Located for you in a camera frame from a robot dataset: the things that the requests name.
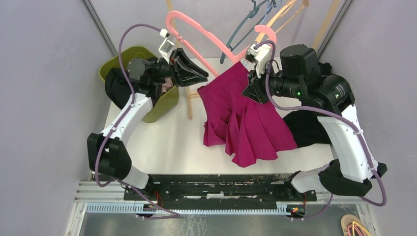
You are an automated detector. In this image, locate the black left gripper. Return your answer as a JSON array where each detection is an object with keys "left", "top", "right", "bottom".
[{"left": 149, "top": 47, "right": 209, "bottom": 87}]

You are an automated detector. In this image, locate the light pink dress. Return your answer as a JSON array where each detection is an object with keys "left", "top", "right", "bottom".
[{"left": 161, "top": 78, "right": 174, "bottom": 93}]

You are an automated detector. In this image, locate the pink hanger hook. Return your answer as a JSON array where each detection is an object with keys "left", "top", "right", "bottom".
[{"left": 165, "top": 10, "right": 277, "bottom": 78}]

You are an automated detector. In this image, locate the magenta skirt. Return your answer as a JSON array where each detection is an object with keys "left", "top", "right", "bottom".
[{"left": 197, "top": 62, "right": 298, "bottom": 168}]

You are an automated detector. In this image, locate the grey-blue plastic hanger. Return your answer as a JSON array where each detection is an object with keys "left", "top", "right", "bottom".
[{"left": 220, "top": 0, "right": 277, "bottom": 65}]

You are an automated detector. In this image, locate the light blue hanger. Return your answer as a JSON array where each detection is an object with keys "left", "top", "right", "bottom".
[{"left": 260, "top": 0, "right": 282, "bottom": 23}]

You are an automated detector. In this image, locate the beige wooden hanger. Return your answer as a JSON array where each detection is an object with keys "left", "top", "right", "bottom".
[{"left": 266, "top": 0, "right": 310, "bottom": 34}]

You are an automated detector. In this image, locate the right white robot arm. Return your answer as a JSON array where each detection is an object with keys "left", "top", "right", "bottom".
[{"left": 243, "top": 43, "right": 387, "bottom": 201}]

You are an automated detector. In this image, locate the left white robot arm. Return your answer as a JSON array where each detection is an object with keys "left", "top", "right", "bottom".
[{"left": 87, "top": 48, "right": 209, "bottom": 200}]

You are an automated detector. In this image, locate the olive green plastic basket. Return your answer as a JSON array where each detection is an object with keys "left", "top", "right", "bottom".
[{"left": 99, "top": 46, "right": 179, "bottom": 123}]

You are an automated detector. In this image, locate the black garment pile with flower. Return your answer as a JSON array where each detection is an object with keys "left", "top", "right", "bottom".
[{"left": 283, "top": 61, "right": 336, "bottom": 149}]

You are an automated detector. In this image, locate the hangers bundle in corner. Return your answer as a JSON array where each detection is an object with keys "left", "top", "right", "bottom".
[{"left": 340, "top": 214, "right": 371, "bottom": 236}]

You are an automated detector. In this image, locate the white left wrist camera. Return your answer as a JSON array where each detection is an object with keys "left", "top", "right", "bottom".
[{"left": 158, "top": 34, "right": 176, "bottom": 62}]

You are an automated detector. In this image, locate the grey wall conduit strip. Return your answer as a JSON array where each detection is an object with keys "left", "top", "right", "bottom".
[{"left": 81, "top": 0, "right": 118, "bottom": 57}]

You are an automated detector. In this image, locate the wooden clothes rack frame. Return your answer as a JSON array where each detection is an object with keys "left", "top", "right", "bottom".
[{"left": 166, "top": 0, "right": 352, "bottom": 119}]

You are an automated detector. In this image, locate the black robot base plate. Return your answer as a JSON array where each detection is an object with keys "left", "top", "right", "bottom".
[{"left": 142, "top": 174, "right": 317, "bottom": 210}]

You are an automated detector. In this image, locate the grey toothed cable rail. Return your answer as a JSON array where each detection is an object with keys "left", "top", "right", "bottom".
[{"left": 85, "top": 202, "right": 289, "bottom": 216}]

